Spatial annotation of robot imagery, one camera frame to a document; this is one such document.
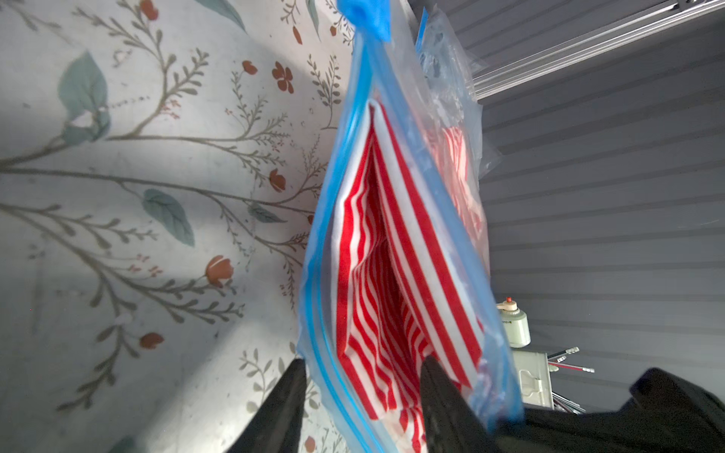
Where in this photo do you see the red white striped tank top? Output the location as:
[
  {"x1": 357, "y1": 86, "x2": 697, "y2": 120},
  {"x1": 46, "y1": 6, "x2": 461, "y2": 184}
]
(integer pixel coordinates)
[{"x1": 330, "y1": 102, "x2": 484, "y2": 452}]

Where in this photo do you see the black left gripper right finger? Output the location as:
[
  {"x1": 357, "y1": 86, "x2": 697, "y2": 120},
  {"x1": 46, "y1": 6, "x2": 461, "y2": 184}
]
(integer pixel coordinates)
[{"x1": 420, "y1": 356, "x2": 498, "y2": 452}]

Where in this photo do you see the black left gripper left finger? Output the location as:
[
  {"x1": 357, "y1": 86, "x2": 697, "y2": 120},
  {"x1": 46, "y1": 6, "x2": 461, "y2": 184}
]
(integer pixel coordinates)
[{"x1": 228, "y1": 359, "x2": 307, "y2": 453}]

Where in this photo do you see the aluminium frame post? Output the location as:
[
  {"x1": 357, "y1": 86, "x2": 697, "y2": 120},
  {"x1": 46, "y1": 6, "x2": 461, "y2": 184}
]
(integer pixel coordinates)
[{"x1": 474, "y1": 1, "x2": 724, "y2": 101}]

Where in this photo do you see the white pen cup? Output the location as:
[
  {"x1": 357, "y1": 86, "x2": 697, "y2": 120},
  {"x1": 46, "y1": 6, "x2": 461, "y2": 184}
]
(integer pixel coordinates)
[{"x1": 513, "y1": 349, "x2": 554, "y2": 410}]

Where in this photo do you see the clear blue-zip vacuum bag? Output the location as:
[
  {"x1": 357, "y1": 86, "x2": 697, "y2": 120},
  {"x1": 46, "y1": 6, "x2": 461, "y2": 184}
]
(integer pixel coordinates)
[{"x1": 298, "y1": 1, "x2": 524, "y2": 452}]

